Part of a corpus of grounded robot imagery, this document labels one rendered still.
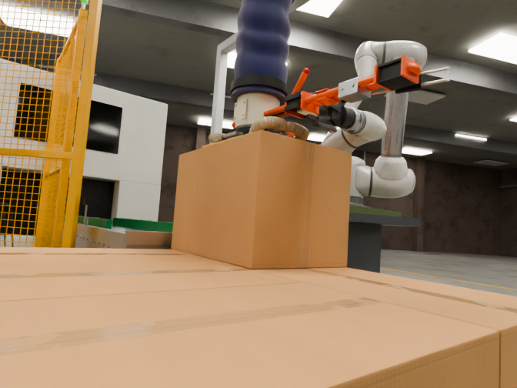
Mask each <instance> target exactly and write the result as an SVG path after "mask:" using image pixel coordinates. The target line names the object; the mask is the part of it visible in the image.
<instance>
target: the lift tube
mask: <svg viewBox="0 0 517 388"><path fill-rule="evenodd" d="M241 2H242V6H241V8H240V10H239V13H238V18H237V26H238V35H237V37H236V40H235V47H236V55H237V57H236V59H235V64H234V79H236V78H238V77H240V76H244V75H268V76H271V77H275V78H277V79H280V80H282V81H283V82H284V83H285V84H286V82H287V67H286V64H285V63H286V61H287V59H288V56H289V44H288V40H289V37H290V33H291V28H290V22H289V12H290V9H291V6H292V0H241ZM249 92H262V93H267V94H269V95H273V96H275V97H276V98H277V99H278V100H279V101H280V106H282V105H284V104H285V95H284V94H283V93H282V92H280V91H279V90H277V89H273V88H270V87H266V86H260V85H250V86H243V87H239V88H237V89H235V90H234V91H233V92H232V96H231V98H232V101H233V102H235V103H236V102H237V98H238V97H239V96H240V95H242V94H245V93H249Z"/></svg>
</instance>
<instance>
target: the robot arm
mask: <svg viewBox="0 0 517 388"><path fill-rule="evenodd" d="M402 55H405V56H406V57H408V58H410V59H411V60H412V61H414V62H416V63H418V64H419V66H420V67H421V68H423V66H424V65H425V63H426V60H427V49H426V47H425V46H424V45H422V44H420V43H418V42H413V41H389V42H372V41H367V42H363V43H362V44H361V45H360V46H359V48H358V49H357V51H356V54H355V70H356V71H357V74H358V77H359V78H361V79H363V78H365V77H368V76H370V75H374V66H375V65H381V64H384V63H386V62H390V61H392V60H394V59H398V58H401V57H402ZM408 98H409V93H408V92H404V93H400V94H396V93H395V92H387V94H386V103H385V118H384V121H383V120H382V119H381V118H380V117H378V116H377V115H375V114H373V113H371V112H367V111H361V110H358V109H357V108H358V107H359V105H360V103H361V102H362V101H358V102H353V103H349V102H347V103H345V105H344V106H341V105H339V104H338V103H336V104H334V105H329V106H326V105H323V107H325V109H326V110H327V111H328V115H327V116H318V115H317V114H315V113H312V112H309V111H306V110H304V109H300V110H298V111H297V113H300V114H303V115H306V118H307V119H311V120H312V121H313V122H314V123H313V126H314V127H317V128H320V129H324V130H328V134H327V135H326V137H325V138H324V141H323V142H322V143H321V146H327V147H329V148H333V149H338V150H342V151H345V152H350V153H352V152H353V151H354V150H355V149H356V148H358V147H359V146H361V145H363V144H366V143H368V142H374V141H376V140H379V139H381V138H382V151H381V156H379V157H378V158H377V159H376V161H375V164H374V167H369V166H366V165H365V162H364V161H363V160H362V159H360V158H359V157H355V156H352V169H351V186H350V203H349V205H351V206H361V207H366V208H371V207H368V206H364V205H363V197H366V196H372V197H378V198H398V197H403V196H407V195H408V194H410V193H411V192H413V190H414V188H415V174H414V172H413V171H412V170H411V169H408V168H407V162H406V160H405V159H404V158H403V157H402V147H403V139H404V131H405V117H406V113H407V105H408ZM319 121H330V122H331V124H332V125H328V124H325V123H322V122H319Z"/></svg>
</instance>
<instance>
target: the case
mask: <svg viewBox="0 0 517 388"><path fill-rule="evenodd" d="M351 169H352V154H351V153H350V152H345V151H342V150H338V149H333V148H329V147H327V146H323V145H318V144H315V143H311V142H306V141H303V140H300V139H294V138H291V137H288V136H285V135H279V134H276V133H273V132H267V131H265V130H258V131H256V132H251V133H249V134H246V135H241V136H239V137H236V138H234V139H229V140H226V141H224V142H219V143H216V144H214V145H209V146H206V147H204V148H200V149H196V150H194V151H191V152H187V153H184V154H181V155H179V160H178V177H177V186H176V195H175V212H174V221H173V230H172V247H171V249H175V250H178V251H181V252H184V253H190V254H193V255H197V256H202V257H205V258H209V259H214V260H218V261H221V262H224V263H230V264H232V265H236V266H241V267H245V268H248V269H299V268H334V267H347V254H348V237H349V203H350V186H351Z"/></svg>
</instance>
